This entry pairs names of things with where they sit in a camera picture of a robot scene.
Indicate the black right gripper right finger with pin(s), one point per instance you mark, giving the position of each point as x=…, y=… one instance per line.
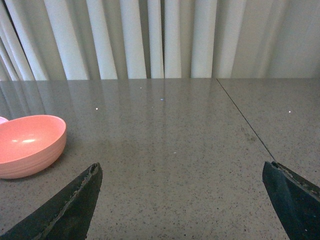
x=295, y=200

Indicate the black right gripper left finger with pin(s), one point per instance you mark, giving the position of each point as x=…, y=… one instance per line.
x=67, y=215

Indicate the pink bowl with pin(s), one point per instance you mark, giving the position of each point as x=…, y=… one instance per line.
x=30, y=144

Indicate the pink round plate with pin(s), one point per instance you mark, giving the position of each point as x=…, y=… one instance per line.
x=3, y=120

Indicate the white pleated curtain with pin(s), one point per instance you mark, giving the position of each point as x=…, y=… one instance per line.
x=43, y=40

